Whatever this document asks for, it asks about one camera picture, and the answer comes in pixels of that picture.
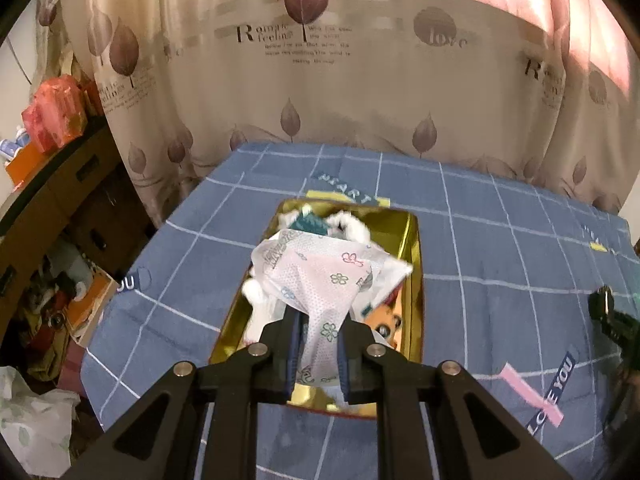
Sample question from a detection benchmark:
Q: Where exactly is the red tin box gold interior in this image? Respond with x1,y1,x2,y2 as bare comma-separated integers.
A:
207,199,426,420

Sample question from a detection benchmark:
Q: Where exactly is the dark clutter pile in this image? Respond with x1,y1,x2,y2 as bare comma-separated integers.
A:
15,245,76,381

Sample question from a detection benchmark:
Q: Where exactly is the beige leaf print curtain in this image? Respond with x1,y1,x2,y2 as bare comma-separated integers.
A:
37,0,636,231

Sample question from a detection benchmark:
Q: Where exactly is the blue white bottle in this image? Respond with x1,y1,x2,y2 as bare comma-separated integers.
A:
0,127,28,161

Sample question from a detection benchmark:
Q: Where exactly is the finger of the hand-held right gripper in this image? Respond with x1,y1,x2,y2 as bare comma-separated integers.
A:
587,285,640,356

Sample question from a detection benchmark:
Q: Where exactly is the white teal tissue packet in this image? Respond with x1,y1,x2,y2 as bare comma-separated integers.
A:
292,212,328,235

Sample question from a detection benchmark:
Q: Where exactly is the orange rubber animal toy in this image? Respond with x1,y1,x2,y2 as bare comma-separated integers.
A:
362,290,406,353

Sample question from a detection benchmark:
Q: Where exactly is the orange box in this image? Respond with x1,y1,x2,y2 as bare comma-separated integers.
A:
5,142,56,186

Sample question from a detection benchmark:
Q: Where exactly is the white fluffy cloth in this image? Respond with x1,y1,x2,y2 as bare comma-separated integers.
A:
241,204,373,348

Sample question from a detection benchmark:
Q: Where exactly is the white plastic bag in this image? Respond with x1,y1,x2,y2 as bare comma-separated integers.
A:
0,365,81,478

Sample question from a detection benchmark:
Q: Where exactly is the orange white carton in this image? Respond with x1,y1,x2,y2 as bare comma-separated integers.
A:
65,262,121,346

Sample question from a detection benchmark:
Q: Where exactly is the white floral print packet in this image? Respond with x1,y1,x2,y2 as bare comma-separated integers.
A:
250,227,415,386

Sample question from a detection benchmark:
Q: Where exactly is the red plastic bag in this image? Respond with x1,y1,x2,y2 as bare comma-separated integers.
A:
21,74,88,155

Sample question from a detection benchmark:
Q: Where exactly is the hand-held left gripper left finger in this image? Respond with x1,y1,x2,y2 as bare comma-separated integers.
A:
62,305,306,480

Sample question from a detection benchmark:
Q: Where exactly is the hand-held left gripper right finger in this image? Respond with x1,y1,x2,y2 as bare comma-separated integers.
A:
336,319,576,480

